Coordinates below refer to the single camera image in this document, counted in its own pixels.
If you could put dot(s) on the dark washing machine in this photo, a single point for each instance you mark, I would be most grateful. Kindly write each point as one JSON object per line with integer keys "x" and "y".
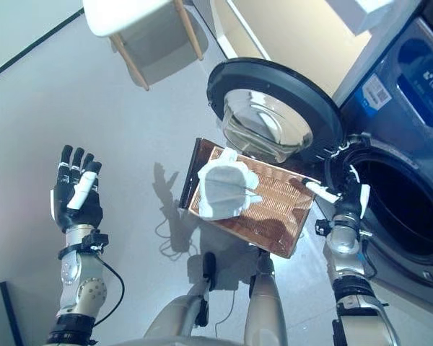
{"x": 411, "y": 180}

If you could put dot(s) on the black baseboard strip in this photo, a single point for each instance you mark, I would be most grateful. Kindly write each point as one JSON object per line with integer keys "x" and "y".
{"x": 32, "y": 45}
{"x": 9, "y": 313}

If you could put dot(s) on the left silver robot leg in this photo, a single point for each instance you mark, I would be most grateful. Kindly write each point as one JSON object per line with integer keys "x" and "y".
{"x": 180, "y": 313}

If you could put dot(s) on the grey robot torso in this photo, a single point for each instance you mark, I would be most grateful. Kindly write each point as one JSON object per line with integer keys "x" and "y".
{"x": 184, "y": 341}

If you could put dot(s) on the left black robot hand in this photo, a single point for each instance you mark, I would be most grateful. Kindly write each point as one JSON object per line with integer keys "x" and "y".
{"x": 75, "y": 209}

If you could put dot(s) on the right silver robot leg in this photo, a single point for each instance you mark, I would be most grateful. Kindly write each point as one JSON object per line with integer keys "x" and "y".
{"x": 265, "y": 310}

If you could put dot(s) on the wicker laundry basket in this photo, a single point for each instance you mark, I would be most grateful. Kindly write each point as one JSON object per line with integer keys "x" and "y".
{"x": 281, "y": 212}

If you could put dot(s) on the white garment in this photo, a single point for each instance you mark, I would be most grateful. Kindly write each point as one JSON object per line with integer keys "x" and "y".
{"x": 223, "y": 191}

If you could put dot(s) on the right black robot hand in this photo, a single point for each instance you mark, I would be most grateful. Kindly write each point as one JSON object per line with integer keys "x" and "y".
{"x": 357, "y": 202}

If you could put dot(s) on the white chair with wooden legs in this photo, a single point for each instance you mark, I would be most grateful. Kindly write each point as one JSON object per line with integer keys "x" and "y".
{"x": 130, "y": 14}

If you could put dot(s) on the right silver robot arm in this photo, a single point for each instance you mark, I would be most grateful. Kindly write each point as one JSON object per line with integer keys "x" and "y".
{"x": 346, "y": 252}

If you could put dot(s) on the silver robot leg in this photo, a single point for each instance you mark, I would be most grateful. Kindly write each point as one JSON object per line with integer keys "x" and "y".
{"x": 265, "y": 310}
{"x": 180, "y": 313}

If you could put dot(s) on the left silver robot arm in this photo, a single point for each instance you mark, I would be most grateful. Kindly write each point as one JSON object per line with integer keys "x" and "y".
{"x": 83, "y": 284}

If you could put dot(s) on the round glass washing machine door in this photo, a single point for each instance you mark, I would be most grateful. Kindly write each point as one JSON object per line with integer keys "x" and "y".
{"x": 274, "y": 119}

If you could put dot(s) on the white counter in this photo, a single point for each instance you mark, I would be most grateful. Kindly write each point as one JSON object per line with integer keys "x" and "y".
{"x": 274, "y": 25}

